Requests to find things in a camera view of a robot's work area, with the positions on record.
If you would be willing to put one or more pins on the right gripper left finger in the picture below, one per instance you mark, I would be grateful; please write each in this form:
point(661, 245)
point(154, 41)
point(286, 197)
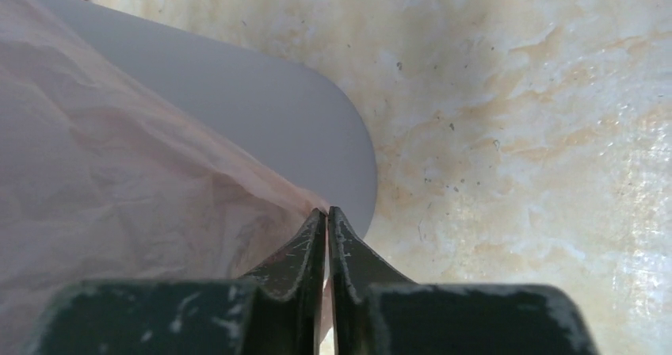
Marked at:
point(272, 309)

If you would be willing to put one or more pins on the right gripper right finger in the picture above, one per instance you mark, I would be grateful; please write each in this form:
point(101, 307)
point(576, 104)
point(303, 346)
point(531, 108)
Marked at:
point(378, 310)

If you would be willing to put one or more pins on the grey plastic trash bin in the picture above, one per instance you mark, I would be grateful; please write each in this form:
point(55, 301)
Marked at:
point(289, 117)

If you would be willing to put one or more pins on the translucent pink trash bag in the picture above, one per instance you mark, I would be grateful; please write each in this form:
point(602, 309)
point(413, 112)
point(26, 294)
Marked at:
point(103, 178)

